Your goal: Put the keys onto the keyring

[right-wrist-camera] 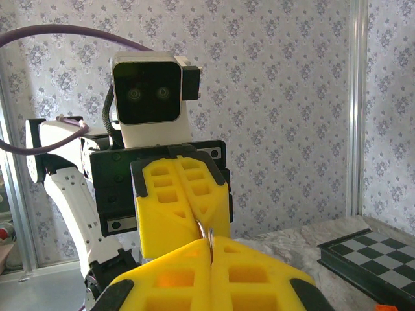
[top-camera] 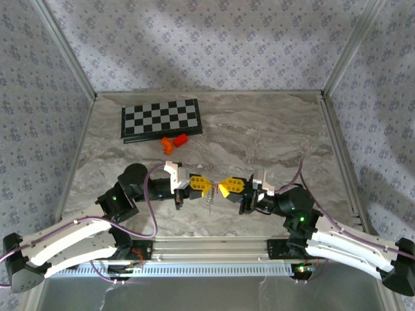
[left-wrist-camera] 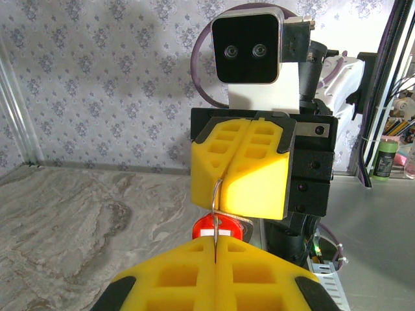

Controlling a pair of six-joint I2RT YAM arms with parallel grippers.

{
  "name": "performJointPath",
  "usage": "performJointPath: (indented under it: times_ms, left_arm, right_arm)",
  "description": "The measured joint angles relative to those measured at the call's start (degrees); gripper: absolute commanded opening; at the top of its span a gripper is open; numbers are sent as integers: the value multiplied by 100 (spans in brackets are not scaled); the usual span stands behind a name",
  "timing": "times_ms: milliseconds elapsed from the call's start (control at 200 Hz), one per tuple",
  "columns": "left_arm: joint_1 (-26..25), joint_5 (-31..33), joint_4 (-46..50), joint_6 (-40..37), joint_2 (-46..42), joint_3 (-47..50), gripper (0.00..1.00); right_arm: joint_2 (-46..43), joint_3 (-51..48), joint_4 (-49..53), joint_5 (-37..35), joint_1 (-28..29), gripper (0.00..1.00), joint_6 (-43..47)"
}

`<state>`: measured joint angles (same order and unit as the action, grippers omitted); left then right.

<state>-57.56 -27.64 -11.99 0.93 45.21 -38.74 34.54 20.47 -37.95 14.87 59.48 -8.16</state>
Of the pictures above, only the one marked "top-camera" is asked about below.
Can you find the small controller board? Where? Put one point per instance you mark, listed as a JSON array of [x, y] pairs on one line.
[[124, 269], [303, 269]]

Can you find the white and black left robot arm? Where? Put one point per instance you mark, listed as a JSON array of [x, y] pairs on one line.
[[65, 236]]

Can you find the aluminium corner post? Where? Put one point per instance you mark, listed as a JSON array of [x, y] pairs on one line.
[[351, 48], [66, 48]]

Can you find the red plastic block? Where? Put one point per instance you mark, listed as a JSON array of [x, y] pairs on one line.
[[180, 140]]

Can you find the silver key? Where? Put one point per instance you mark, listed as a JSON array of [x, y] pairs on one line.
[[210, 210]]

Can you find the orange curved plastic piece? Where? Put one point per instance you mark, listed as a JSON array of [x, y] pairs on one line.
[[165, 142]]

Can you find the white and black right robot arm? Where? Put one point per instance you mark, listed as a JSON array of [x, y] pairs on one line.
[[350, 249]]

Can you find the shiny metal sheet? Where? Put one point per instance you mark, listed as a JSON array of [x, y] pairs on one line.
[[210, 294]]

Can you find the aluminium table edge rail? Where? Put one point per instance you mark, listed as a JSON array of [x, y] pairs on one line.
[[75, 162], [210, 93], [343, 162]]

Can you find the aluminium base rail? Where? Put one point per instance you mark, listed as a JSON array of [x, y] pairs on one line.
[[210, 249]]

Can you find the black and grey chessboard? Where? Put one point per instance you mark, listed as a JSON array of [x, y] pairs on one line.
[[162, 116]]

